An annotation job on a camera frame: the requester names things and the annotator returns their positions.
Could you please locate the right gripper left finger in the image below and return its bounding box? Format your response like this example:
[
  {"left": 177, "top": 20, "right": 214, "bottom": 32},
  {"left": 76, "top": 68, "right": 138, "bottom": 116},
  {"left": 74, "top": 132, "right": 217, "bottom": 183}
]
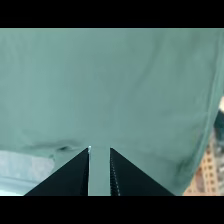
[{"left": 24, "top": 147, "right": 91, "bottom": 197}]

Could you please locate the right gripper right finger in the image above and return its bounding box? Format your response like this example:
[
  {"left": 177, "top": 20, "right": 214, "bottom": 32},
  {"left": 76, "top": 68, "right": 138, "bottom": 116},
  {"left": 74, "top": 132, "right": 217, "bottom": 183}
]
[{"left": 109, "top": 147, "right": 175, "bottom": 197}]

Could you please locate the green T-shirt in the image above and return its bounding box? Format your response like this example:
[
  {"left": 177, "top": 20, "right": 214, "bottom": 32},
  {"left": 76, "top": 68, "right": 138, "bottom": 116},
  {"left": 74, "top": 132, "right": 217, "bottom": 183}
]
[{"left": 0, "top": 28, "right": 224, "bottom": 197}]

